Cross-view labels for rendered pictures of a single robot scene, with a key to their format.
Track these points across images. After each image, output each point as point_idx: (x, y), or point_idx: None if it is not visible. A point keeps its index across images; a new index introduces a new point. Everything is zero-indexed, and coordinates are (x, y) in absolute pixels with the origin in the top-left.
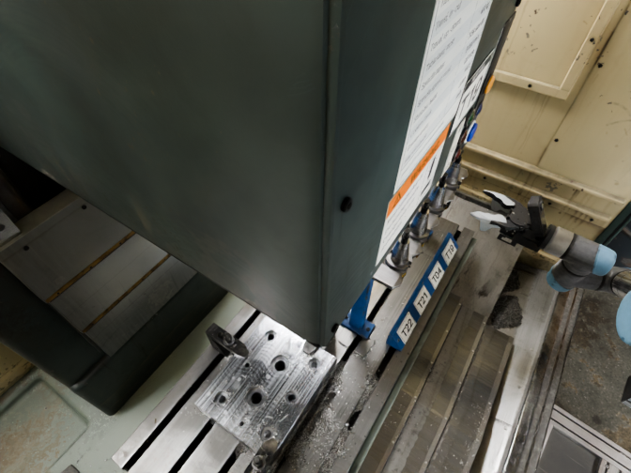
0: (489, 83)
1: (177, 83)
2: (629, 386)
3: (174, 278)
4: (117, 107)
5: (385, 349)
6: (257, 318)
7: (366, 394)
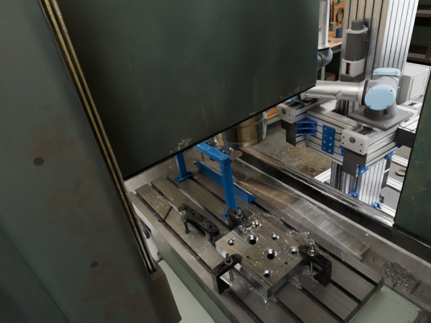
0: None
1: None
2: (290, 141)
3: None
4: (268, 14)
5: (252, 204)
6: (207, 263)
7: (275, 218)
